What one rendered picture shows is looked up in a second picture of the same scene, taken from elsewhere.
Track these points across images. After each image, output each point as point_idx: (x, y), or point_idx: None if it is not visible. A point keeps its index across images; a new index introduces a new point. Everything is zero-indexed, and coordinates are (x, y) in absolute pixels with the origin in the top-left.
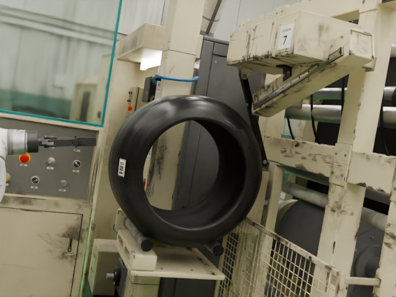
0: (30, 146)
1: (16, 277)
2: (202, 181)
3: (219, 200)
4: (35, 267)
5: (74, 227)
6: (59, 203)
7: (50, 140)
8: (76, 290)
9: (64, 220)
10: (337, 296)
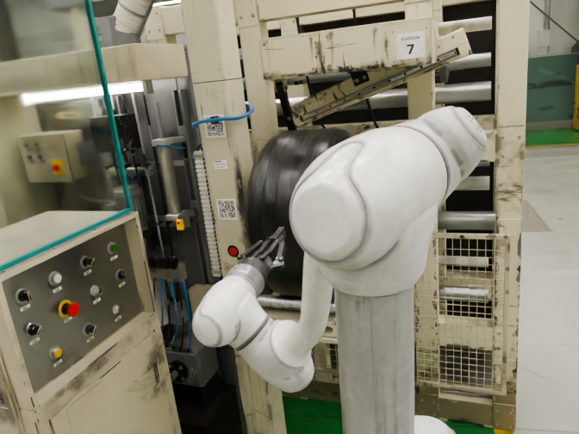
0: (264, 280)
1: None
2: None
3: None
4: (138, 429)
5: (153, 350)
6: (131, 335)
7: (283, 257)
8: (176, 414)
9: (143, 351)
10: (509, 252)
